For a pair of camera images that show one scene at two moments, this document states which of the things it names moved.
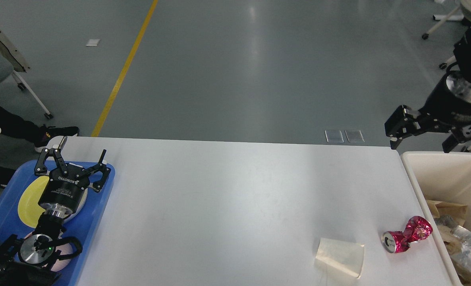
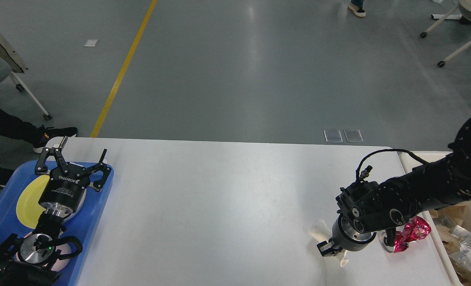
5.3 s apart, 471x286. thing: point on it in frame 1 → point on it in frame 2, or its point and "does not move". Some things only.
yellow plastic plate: (29, 210) does not move
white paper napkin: (346, 257) → (321, 232)
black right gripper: (452, 103) → (348, 238)
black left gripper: (64, 192) does not move
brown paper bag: (458, 212) does not move
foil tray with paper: (470, 256) does not move
